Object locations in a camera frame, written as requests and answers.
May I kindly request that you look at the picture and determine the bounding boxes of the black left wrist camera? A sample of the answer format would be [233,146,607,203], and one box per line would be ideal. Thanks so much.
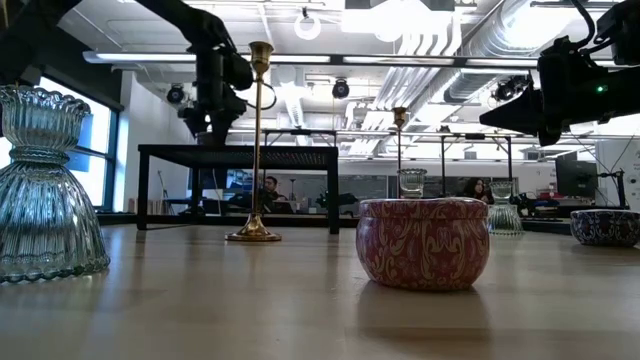
[228,51,255,92]

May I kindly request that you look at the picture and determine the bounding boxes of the blue patterned candle tin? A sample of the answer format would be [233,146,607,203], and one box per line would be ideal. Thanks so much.
[569,208,640,248]

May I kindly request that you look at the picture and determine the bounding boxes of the person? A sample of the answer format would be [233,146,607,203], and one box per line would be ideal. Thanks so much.
[257,175,289,214]
[457,177,494,204]

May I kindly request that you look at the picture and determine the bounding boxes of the black table frame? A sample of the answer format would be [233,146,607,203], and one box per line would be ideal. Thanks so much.
[97,212,574,236]

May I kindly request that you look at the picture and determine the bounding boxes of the black computer monitor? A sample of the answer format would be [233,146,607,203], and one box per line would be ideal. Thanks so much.
[554,158,600,200]

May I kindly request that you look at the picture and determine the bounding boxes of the white round pendant lamp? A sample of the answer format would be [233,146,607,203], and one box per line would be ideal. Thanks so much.
[293,7,323,42]

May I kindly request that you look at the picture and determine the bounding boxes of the large window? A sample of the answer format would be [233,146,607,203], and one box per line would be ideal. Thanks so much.
[0,74,121,212]

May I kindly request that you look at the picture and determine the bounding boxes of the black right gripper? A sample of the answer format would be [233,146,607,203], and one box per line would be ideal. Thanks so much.
[478,37,640,147]

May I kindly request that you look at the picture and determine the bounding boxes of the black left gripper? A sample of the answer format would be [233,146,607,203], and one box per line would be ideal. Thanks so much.
[178,47,246,146]

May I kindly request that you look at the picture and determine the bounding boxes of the silver ceiling duct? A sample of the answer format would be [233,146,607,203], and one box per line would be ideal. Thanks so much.
[439,0,561,106]

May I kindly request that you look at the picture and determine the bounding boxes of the black background workstation frame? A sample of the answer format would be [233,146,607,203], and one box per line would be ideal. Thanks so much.
[438,132,515,199]

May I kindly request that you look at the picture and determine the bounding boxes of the red patterned candle tin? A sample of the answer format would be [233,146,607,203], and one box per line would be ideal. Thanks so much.
[355,197,491,292]

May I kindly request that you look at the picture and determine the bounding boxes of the white cabinet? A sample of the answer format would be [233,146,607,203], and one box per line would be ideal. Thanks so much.
[594,138,640,211]

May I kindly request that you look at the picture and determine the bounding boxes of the tall brass candlestick holder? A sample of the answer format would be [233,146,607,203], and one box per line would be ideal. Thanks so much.
[224,40,283,244]
[391,106,408,172]

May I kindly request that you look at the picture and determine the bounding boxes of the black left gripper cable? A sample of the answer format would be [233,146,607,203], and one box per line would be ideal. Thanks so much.
[247,79,279,112]

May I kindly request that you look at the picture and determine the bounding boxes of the ribbed clear glass candle holder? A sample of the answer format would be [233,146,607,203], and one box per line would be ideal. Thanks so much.
[397,167,429,200]
[485,180,525,237]
[0,84,111,285]

